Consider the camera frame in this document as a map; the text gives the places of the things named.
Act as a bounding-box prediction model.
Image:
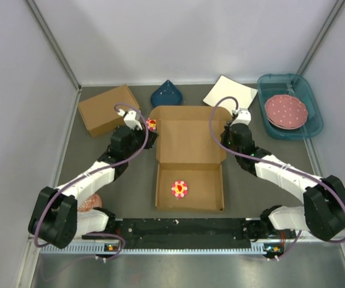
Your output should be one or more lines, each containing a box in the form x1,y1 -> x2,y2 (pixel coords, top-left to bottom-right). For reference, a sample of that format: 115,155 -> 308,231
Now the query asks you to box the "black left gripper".
124,122 -> 159,158

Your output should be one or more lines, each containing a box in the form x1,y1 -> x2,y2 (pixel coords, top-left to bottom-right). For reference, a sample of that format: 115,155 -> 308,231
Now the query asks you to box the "brown cardboard box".
149,106 -> 231,213
78,85 -> 140,138

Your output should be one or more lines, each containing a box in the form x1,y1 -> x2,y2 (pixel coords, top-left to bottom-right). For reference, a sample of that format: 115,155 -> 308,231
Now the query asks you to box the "pink flower plush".
171,181 -> 188,199
146,118 -> 157,132

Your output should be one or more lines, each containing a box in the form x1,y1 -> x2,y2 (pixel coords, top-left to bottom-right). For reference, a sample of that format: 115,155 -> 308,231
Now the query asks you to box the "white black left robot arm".
28,125 -> 158,249

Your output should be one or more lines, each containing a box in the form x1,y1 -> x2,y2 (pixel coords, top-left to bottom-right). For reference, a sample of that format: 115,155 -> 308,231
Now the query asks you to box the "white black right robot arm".
221,121 -> 345,241

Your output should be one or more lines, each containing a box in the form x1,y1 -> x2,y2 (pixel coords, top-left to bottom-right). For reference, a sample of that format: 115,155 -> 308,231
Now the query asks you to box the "closed brown cardboard box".
78,85 -> 140,138

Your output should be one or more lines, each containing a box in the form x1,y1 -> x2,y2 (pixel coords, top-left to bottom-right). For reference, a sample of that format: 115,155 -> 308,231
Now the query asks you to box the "dark blue ceramic bowl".
150,80 -> 183,107

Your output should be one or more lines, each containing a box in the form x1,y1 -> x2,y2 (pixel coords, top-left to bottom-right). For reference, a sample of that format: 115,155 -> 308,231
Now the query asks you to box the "white square plate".
203,75 -> 257,109

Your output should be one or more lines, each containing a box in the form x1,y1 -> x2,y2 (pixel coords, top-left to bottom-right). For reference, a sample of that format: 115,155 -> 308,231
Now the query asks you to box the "pink dotted plate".
264,94 -> 308,130

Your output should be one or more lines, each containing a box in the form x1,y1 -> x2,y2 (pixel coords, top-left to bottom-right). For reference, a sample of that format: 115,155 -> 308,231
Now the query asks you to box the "teal plastic bin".
257,74 -> 323,140

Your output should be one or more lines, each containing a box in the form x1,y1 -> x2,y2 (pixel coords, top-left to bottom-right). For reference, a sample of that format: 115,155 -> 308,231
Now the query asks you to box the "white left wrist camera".
117,109 -> 143,130

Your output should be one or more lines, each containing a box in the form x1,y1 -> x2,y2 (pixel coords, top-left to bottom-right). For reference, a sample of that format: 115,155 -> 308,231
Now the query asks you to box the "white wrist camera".
231,108 -> 251,125
117,109 -> 143,130

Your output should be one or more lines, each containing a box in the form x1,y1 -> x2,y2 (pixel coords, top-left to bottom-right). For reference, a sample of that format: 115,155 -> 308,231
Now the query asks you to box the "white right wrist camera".
231,108 -> 251,125

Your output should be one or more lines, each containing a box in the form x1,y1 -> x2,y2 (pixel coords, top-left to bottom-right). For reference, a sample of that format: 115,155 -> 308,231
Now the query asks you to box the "grey slotted cable duct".
40,241 -> 284,255

